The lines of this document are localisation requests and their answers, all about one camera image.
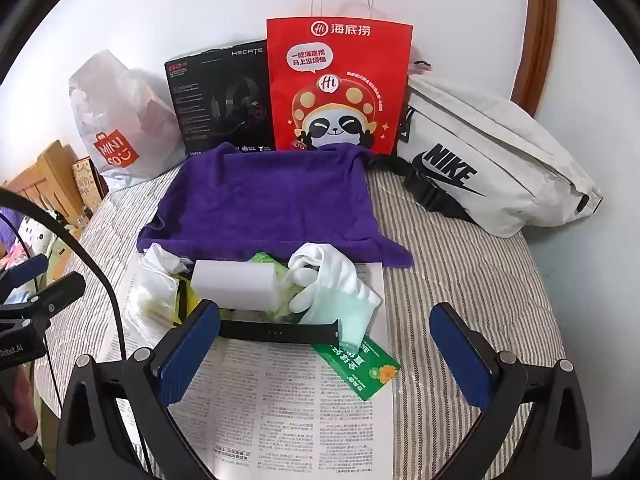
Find red paper bag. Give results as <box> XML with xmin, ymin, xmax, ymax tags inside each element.
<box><xmin>266</xmin><ymin>0</ymin><xmax>414</xmax><ymax>156</ymax></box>

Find person's left hand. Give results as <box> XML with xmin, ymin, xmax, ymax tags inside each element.
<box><xmin>0</xmin><ymin>367</ymin><xmax>41</xmax><ymax>466</ymax></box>

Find newspaper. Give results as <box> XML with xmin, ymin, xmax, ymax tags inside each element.
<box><xmin>102</xmin><ymin>255</ymin><xmax>396</xmax><ymax>480</ymax></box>

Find white sponge block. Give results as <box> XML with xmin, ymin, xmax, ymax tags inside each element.
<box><xmin>191</xmin><ymin>259</ymin><xmax>275</xmax><ymax>313</ymax></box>

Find pale green sheet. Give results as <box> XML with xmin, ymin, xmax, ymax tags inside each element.
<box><xmin>50</xmin><ymin>230</ymin><xmax>83</xmax><ymax>271</ymax></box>

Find green packet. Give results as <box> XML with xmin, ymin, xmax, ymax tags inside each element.
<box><xmin>312</xmin><ymin>337</ymin><xmax>402</xmax><ymax>402</ymax></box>

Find yellow pouch with black straps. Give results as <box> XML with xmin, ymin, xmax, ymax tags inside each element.
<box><xmin>172</xmin><ymin>272</ymin><xmax>202</xmax><ymax>330</ymax></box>

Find pale green cloth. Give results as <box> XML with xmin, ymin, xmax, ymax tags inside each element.
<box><xmin>298</xmin><ymin>272</ymin><xmax>382</xmax><ymax>351</ymax></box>

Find white glove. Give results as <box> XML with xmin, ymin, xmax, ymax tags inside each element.
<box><xmin>287</xmin><ymin>242</ymin><xmax>358</xmax><ymax>313</ymax></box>

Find black headset box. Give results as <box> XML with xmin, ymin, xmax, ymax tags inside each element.
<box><xmin>164</xmin><ymin>38</ymin><xmax>277</xmax><ymax>161</ymax></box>

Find white plastic shopping bag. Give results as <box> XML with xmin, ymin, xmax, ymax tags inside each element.
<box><xmin>68</xmin><ymin>49</ymin><xmax>188</xmax><ymax>192</ymax></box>

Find white mesh drawstring bag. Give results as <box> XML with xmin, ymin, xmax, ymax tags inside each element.
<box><xmin>127</xmin><ymin>260</ymin><xmax>181</xmax><ymax>321</ymax></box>

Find patterned box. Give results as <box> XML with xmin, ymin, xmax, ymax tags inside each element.
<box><xmin>71</xmin><ymin>157</ymin><xmax>108</xmax><ymax>213</ymax></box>

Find white waist bag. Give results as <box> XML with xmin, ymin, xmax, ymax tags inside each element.
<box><xmin>370</xmin><ymin>60</ymin><xmax>605</xmax><ymax>238</ymax></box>

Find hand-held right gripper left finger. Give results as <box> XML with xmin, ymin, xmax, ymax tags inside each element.
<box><xmin>56</xmin><ymin>299</ymin><xmax>222</xmax><ymax>480</ymax></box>

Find wooden headboard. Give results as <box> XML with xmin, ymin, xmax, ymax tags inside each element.
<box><xmin>0</xmin><ymin>140</ymin><xmax>88</xmax><ymax>221</ymax></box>

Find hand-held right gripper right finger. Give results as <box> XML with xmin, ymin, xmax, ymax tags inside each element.
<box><xmin>429</xmin><ymin>301</ymin><xmax>593</xmax><ymax>480</ymax></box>

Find colourful printed cloth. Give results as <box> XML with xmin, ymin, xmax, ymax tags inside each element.
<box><xmin>0</xmin><ymin>207</ymin><xmax>56</xmax><ymax>301</ymax></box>

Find black cable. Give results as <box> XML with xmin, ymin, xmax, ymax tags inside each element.
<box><xmin>0</xmin><ymin>189</ymin><xmax>127</xmax><ymax>361</ymax></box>
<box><xmin>0</xmin><ymin>212</ymin><xmax>58</xmax><ymax>386</ymax></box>

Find black watch strap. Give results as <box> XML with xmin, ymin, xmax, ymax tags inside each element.
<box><xmin>217</xmin><ymin>320</ymin><xmax>340</xmax><ymax>346</ymax></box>

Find wooden door frame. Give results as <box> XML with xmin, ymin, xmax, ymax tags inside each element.
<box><xmin>510</xmin><ymin>0</ymin><xmax>558</xmax><ymax>116</ymax></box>

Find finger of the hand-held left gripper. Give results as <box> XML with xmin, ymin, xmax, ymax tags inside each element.
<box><xmin>0</xmin><ymin>254</ymin><xmax>49</xmax><ymax>293</ymax></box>
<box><xmin>22</xmin><ymin>271</ymin><xmax>87</xmax><ymax>318</ymax></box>

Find purple towel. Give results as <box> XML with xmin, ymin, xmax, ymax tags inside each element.
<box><xmin>136</xmin><ymin>142</ymin><xmax>415</xmax><ymax>268</ymax></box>

